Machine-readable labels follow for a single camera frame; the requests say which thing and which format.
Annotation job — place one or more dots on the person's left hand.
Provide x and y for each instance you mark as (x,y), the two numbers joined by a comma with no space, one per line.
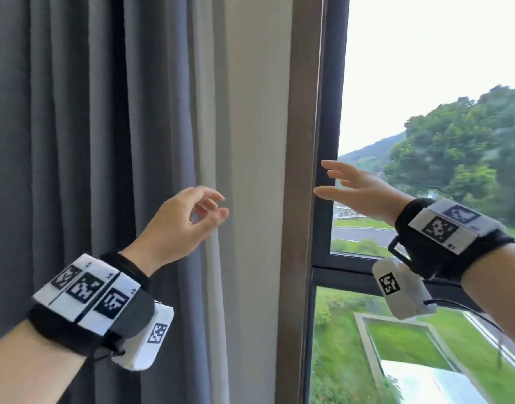
(173,231)

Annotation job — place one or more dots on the person's right hand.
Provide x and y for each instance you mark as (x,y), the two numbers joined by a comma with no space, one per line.
(367,197)

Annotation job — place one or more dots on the person's left thumb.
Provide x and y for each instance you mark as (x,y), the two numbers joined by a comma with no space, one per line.
(213,219)

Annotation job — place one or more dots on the person's right thumb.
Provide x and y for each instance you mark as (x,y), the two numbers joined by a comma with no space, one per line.
(329,192)

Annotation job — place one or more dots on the person's right forearm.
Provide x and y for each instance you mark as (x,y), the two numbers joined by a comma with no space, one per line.
(497,286)

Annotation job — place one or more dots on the person's left forearm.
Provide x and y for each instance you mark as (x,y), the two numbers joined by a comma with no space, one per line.
(30,368)

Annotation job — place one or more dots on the grey road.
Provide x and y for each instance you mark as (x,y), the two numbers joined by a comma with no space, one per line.
(358,236)

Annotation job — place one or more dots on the green hill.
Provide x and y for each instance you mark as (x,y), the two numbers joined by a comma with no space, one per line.
(367,153)

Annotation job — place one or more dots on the brown window trim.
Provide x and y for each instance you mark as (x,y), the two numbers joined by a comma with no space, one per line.
(301,121)

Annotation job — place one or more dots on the white curtain lining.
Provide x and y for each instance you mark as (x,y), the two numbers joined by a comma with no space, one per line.
(209,121)

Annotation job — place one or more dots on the black wrist band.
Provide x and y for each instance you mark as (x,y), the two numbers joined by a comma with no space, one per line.
(127,315)
(425,256)

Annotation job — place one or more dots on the white marker tag plate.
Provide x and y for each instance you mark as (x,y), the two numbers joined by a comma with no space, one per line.
(446,227)
(87,290)

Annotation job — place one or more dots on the green trees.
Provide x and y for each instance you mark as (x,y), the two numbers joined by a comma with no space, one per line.
(463,147)

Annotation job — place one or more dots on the grey curtain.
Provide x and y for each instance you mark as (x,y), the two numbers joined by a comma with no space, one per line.
(72,121)

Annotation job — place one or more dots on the concrete roof with skylight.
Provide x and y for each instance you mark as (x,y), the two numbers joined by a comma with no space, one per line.
(409,353)

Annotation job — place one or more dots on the black window frame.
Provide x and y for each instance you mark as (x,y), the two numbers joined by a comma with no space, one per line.
(329,79)

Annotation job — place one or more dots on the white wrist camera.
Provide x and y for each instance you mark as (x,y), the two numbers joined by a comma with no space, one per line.
(150,340)
(398,290)

